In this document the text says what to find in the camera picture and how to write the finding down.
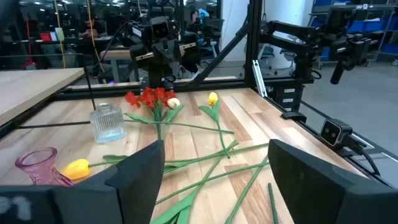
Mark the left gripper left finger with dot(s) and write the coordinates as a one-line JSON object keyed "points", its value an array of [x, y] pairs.
{"points": [[140, 174]]}

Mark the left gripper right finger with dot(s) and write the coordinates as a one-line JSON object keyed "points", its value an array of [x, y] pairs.
{"points": [[304, 186]]}

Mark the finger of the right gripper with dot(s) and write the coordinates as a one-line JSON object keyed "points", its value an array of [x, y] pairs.
{"points": [[190, 59], [138, 49]]}

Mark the yellow artificial tulip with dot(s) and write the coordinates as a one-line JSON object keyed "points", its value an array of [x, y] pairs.
{"points": [[213, 98], [76, 169]]}

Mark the clear ribbed glass vase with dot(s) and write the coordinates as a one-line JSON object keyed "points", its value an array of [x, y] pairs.
{"points": [[107, 124]]}

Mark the pink glass vase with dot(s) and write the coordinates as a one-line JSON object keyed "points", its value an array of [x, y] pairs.
{"points": [[40, 169]]}

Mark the neighbouring black robot arm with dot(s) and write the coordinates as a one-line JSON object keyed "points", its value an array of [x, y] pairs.
{"points": [[298, 32]]}

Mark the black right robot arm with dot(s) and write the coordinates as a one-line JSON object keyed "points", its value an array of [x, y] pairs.
{"points": [[158, 75]]}

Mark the background wooden table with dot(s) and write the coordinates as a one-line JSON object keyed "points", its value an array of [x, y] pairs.
{"points": [[116, 54]]}

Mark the red artificial flower bunch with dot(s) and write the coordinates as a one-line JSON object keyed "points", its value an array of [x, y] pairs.
{"points": [[149, 96]]}

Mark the maroon artificial tulip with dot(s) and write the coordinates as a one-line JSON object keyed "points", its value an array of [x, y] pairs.
{"points": [[174, 213]]}

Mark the black clamp foot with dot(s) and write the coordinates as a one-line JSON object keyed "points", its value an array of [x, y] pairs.
{"points": [[293, 115]]}

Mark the grey office chair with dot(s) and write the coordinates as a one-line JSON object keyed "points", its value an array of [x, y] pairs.
{"points": [[267, 53]]}

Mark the black controller box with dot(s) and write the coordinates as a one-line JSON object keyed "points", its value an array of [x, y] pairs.
{"points": [[287, 99]]}

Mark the rack with blue bins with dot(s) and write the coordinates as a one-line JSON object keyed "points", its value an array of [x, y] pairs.
{"points": [[370, 25]]}

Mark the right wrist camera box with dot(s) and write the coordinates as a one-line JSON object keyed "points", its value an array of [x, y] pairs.
{"points": [[160, 29]]}

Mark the black table-level camera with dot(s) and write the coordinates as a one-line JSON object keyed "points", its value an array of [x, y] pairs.
{"points": [[334, 132]]}

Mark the silver metal bracket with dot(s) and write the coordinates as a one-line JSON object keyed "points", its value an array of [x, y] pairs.
{"points": [[259, 79]]}

